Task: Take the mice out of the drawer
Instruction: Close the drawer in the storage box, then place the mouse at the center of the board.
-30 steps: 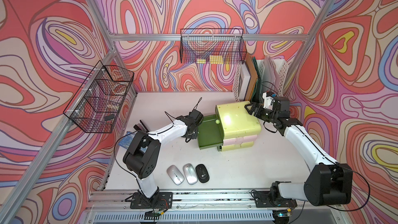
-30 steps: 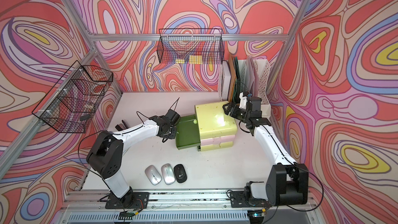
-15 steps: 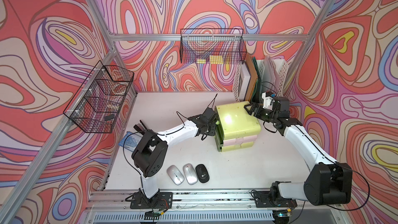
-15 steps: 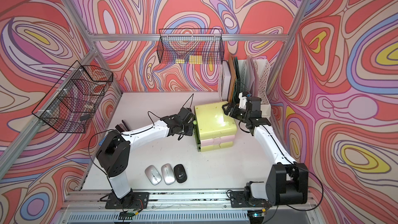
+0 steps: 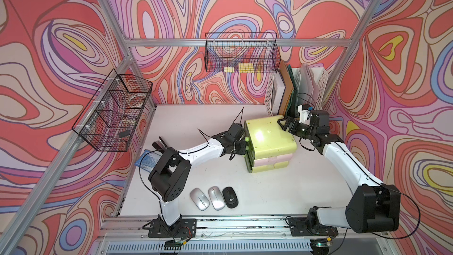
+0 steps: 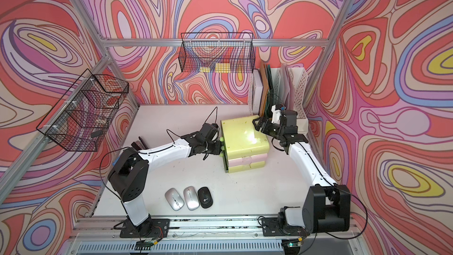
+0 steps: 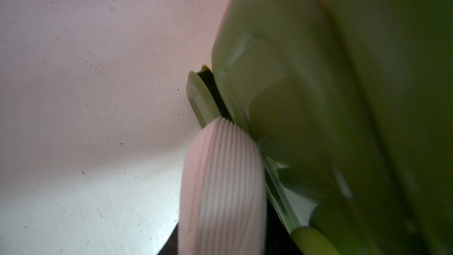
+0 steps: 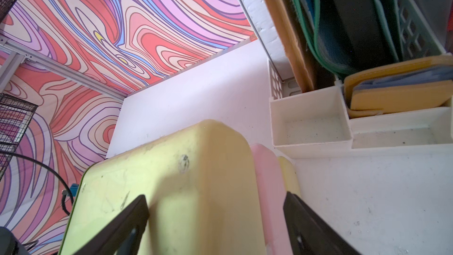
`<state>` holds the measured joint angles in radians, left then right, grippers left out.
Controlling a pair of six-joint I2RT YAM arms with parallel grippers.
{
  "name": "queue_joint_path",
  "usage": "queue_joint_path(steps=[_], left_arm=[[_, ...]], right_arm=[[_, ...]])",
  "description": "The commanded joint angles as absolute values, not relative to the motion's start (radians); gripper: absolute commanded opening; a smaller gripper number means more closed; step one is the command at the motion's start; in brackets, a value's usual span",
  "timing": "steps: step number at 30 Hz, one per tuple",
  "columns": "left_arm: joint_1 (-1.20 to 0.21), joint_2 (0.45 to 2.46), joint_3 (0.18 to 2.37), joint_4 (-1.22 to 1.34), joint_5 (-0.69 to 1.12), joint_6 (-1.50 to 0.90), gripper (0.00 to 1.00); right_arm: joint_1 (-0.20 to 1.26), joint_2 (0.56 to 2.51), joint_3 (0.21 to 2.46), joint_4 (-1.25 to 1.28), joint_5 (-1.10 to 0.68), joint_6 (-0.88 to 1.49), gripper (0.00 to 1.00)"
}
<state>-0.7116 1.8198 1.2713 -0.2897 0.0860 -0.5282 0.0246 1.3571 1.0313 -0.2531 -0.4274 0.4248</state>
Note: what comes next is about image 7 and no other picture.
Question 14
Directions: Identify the green drawer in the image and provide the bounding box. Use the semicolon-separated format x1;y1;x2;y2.
186;0;453;255

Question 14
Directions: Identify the white computer mouse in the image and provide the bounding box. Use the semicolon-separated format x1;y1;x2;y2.
178;117;267;255

